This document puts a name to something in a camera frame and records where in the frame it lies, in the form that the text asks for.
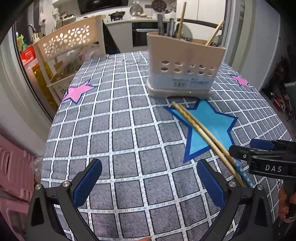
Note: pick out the operator right hand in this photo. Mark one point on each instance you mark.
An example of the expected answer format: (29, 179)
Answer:
(284, 202)

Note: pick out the beige utensil holder caddy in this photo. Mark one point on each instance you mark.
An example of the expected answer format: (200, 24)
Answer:
(181, 68)

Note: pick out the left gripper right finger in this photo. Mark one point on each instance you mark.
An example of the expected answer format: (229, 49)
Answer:
(255, 222)

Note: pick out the black handled utensil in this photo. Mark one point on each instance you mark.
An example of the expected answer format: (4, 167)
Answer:
(160, 24)

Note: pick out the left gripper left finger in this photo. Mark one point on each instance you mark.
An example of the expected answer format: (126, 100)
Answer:
(43, 222)

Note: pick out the black range hood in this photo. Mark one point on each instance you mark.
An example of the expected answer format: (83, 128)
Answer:
(88, 6)

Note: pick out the beige perforated storage rack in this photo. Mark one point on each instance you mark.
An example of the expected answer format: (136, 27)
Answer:
(69, 37)

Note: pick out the red plastic basket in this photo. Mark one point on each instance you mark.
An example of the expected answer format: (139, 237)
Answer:
(28, 55)

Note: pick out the black wok on stove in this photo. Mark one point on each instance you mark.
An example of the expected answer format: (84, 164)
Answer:
(118, 15)

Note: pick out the pink plastic stool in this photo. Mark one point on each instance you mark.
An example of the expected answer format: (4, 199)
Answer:
(17, 179)

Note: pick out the grey checkered tablecloth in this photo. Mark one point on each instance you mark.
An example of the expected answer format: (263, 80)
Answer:
(149, 186)

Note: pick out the wooden chopstick blue tip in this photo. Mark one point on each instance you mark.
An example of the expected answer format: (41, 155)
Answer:
(216, 146)

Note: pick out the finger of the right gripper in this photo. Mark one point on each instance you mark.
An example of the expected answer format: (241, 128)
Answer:
(265, 145)
(242, 153)

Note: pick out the wooden chopstick patterned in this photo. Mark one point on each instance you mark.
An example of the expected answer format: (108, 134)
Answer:
(208, 129)

